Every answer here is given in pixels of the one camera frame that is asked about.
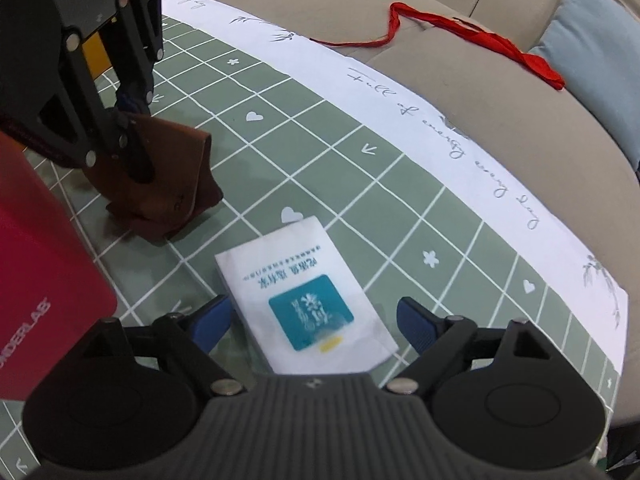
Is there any green grid tablecloth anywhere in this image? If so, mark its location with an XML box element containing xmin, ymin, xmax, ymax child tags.
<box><xmin>1</xmin><ymin>0</ymin><xmax>627</xmax><ymax>479</ymax></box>

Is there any white tissue packet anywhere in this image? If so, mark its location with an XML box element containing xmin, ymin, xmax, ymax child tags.
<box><xmin>215</xmin><ymin>217</ymin><xmax>398</xmax><ymax>375</ymax></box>

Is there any orange white storage box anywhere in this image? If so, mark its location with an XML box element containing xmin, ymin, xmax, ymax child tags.
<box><xmin>81</xmin><ymin>16</ymin><xmax>118</xmax><ymax>79</ymax></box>

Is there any red ribbon scarf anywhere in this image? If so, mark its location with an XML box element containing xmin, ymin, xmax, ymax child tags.
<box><xmin>312</xmin><ymin>1</ymin><xmax>566</xmax><ymax>91</ymax></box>

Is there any brown leather pouch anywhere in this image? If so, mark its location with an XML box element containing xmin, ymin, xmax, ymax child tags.
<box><xmin>84</xmin><ymin>108</ymin><xmax>224</xmax><ymax>242</ymax></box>

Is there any light blue cushion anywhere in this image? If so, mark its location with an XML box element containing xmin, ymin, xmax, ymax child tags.
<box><xmin>530</xmin><ymin>0</ymin><xmax>639</xmax><ymax>170</ymax></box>

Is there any beige sofa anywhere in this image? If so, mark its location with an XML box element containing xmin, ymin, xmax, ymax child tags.
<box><xmin>218</xmin><ymin>0</ymin><xmax>639</xmax><ymax>426</ymax></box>

